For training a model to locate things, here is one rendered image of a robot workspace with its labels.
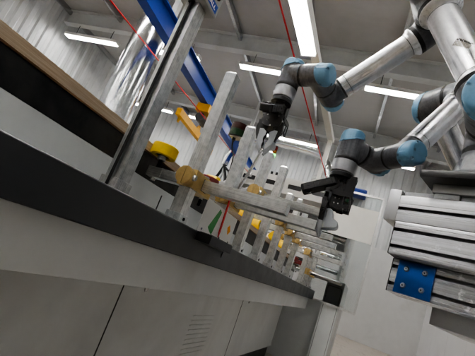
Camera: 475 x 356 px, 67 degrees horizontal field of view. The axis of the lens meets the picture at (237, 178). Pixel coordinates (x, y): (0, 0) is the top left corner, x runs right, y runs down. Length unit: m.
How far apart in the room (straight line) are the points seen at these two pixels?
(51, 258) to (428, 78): 6.76
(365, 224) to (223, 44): 5.23
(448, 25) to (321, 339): 2.96
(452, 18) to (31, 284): 1.25
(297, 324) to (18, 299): 3.08
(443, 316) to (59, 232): 0.92
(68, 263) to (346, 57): 6.75
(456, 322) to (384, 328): 9.11
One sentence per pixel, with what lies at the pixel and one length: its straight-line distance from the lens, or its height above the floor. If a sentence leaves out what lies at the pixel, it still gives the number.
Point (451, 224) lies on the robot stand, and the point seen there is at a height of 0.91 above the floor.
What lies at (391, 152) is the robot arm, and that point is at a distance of 1.16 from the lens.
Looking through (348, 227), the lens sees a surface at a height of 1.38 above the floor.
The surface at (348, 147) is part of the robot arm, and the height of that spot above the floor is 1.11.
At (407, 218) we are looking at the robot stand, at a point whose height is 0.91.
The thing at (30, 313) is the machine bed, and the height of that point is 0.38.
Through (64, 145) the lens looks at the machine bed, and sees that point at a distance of 0.91.
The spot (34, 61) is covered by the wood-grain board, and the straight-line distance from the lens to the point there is 0.83.
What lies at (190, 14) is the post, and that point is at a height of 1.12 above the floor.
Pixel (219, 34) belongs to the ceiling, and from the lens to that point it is 7.98.
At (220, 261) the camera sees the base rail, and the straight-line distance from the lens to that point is 1.20.
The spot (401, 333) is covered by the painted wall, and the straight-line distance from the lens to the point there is 10.26.
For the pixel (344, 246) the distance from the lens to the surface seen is 3.63.
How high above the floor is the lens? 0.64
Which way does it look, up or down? 14 degrees up
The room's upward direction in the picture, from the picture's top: 20 degrees clockwise
